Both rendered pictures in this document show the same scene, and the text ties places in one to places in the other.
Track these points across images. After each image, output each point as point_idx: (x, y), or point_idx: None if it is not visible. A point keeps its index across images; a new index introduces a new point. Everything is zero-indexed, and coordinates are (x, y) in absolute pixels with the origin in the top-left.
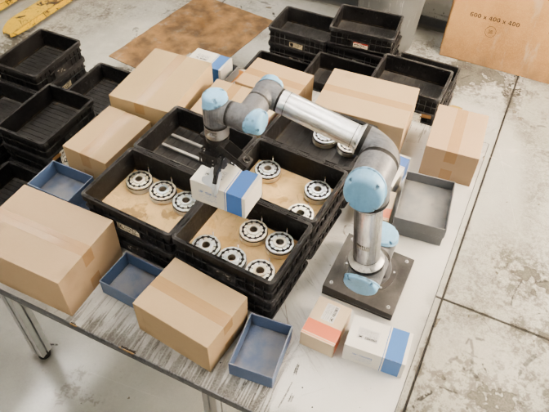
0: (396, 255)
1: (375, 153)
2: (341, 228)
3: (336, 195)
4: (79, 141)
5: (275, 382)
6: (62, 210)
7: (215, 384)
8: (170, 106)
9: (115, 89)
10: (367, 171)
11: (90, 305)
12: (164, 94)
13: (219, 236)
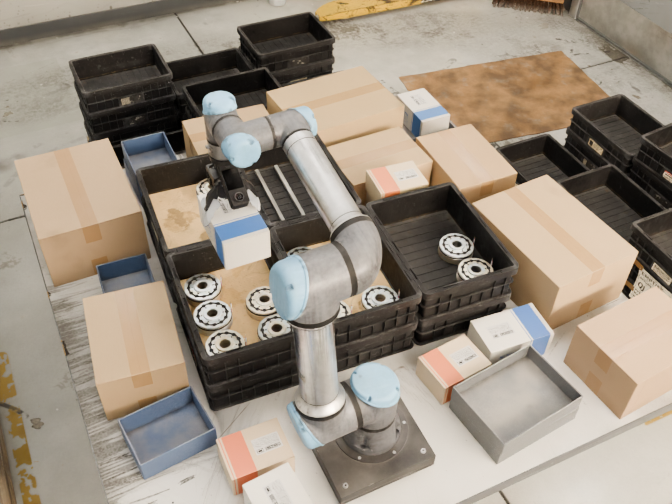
0: (418, 435)
1: (329, 249)
2: (394, 367)
3: (391, 317)
4: (199, 125)
5: (154, 476)
6: (111, 177)
7: (99, 435)
8: None
9: (278, 89)
10: (295, 263)
11: (78, 286)
12: (320, 115)
13: (230, 287)
